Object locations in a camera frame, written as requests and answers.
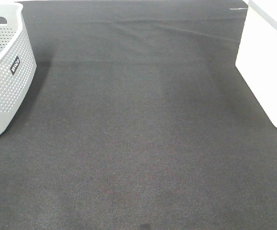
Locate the white plastic bin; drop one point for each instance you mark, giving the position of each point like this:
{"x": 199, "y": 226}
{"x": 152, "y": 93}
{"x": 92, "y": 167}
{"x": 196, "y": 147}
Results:
{"x": 257, "y": 54}

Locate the grey perforated plastic basket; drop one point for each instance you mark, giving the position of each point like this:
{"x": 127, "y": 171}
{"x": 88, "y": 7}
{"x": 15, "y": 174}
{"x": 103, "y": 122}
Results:
{"x": 17, "y": 62}

